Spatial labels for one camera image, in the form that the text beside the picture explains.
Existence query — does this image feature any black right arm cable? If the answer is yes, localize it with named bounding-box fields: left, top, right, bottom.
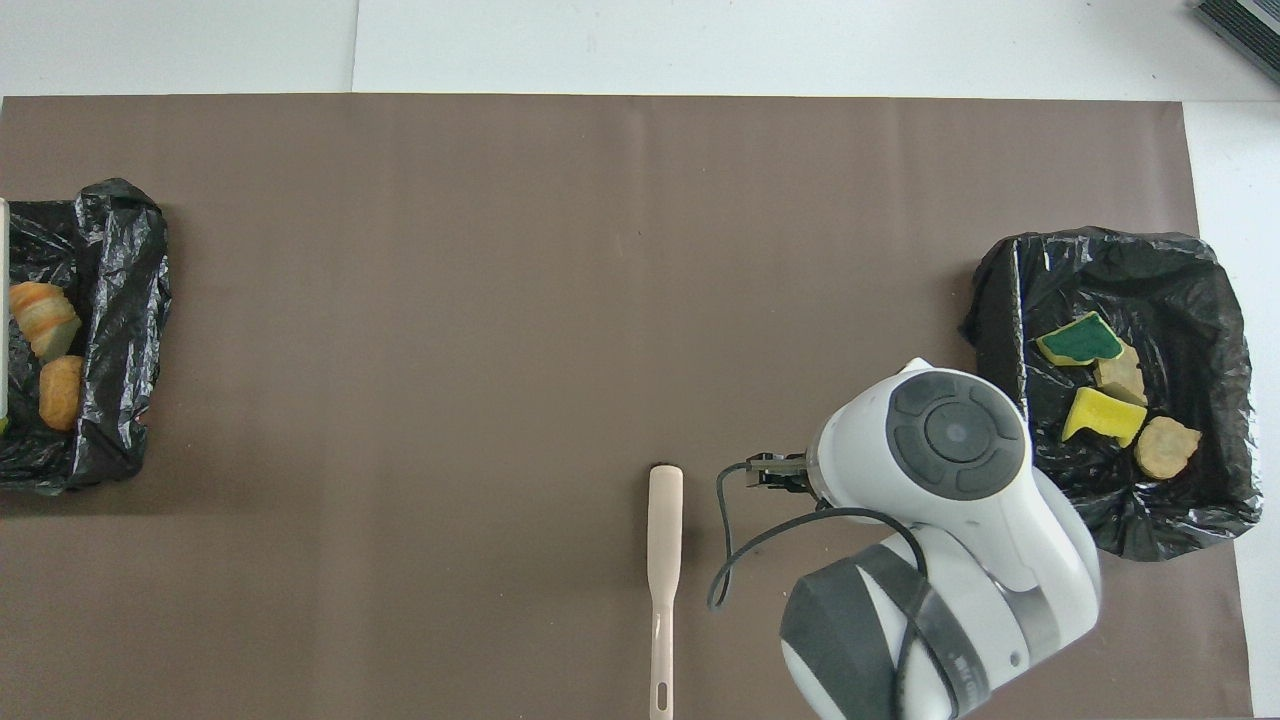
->
left=707, top=460, right=961, bottom=720

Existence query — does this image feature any grey ribbed device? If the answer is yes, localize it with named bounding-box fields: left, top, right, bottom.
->
left=1195, top=0, right=1280, bottom=86

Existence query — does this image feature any pink plastic dustpan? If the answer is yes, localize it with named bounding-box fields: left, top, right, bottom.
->
left=0, top=198, right=10, bottom=421

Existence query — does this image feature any plain yellow sponge piece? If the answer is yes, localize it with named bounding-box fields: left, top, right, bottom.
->
left=1062, top=387, right=1149, bottom=448

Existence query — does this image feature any black bag lined bin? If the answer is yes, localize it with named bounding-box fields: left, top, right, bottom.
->
left=0, top=178, right=173, bottom=496
left=960, top=227, right=1263, bottom=563

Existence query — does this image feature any brown paper table mat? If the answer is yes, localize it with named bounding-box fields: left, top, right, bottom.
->
left=0, top=95, right=1253, bottom=720

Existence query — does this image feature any green topped yellow sponge chunk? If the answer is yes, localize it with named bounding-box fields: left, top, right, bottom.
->
left=1035, top=311, right=1125, bottom=368

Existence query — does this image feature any toy croissant bread piece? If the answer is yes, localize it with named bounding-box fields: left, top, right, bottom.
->
left=1095, top=345, right=1148, bottom=406
left=1133, top=415, right=1203, bottom=480

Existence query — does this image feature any brown oval bread roll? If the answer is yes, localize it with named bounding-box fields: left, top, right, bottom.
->
left=38, top=355, right=86, bottom=433

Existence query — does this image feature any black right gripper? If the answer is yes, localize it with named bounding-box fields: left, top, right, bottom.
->
left=748, top=452, right=816, bottom=494

